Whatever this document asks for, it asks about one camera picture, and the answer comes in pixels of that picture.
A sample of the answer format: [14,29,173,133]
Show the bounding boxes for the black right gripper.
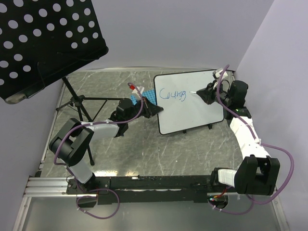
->
[196,80,232,107]

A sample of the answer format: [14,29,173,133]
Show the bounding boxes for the black perforated music stand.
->
[0,0,109,104]

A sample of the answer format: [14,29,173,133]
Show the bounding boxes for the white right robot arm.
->
[196,80,280,195]

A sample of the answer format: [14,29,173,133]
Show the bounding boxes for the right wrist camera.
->
[212,68,228,83]

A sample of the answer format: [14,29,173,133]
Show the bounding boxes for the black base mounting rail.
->
[66,175,227,205]

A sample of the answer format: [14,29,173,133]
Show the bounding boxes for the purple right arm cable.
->
[211,64,295,215]

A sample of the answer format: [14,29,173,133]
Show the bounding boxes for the aluminium extrusion frame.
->
[13,81,73,231]

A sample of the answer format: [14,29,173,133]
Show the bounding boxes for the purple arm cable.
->
[211,64,295,215]
[53,83,146,220]

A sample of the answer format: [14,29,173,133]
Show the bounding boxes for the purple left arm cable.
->
[53,83,146,220]

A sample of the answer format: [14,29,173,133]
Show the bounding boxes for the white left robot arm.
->
[49,97,164,193]

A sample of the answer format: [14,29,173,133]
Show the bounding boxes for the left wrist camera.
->
[128,83,144,98]

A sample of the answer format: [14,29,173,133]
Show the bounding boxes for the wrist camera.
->
[128,83,144,98]
[212,68,228,83]

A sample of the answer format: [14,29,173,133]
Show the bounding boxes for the blue studded building plate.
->
[130,90,157,105]

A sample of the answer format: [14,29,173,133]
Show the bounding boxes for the black tripod stand legs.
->
[55,76,121,166]

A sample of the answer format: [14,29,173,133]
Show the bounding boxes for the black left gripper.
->
[126,96,163,123]

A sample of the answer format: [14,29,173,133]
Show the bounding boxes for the white whiteboard black frame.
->
[154,71,224,135]

